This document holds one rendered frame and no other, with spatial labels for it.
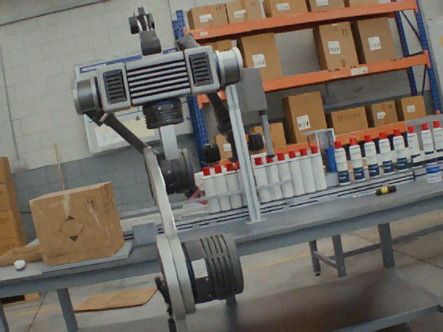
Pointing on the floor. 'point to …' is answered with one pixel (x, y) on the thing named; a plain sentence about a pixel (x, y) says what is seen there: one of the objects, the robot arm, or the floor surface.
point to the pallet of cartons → (11, 224)
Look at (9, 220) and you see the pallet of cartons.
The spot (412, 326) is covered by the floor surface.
